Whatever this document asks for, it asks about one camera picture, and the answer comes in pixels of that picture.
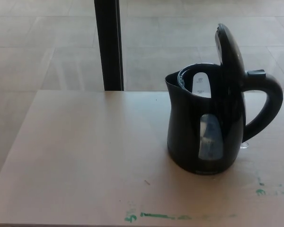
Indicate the black vertical post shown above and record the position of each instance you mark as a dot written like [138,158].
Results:
[109,45]

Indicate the black electric kettle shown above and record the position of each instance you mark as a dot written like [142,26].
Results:
[187,113]

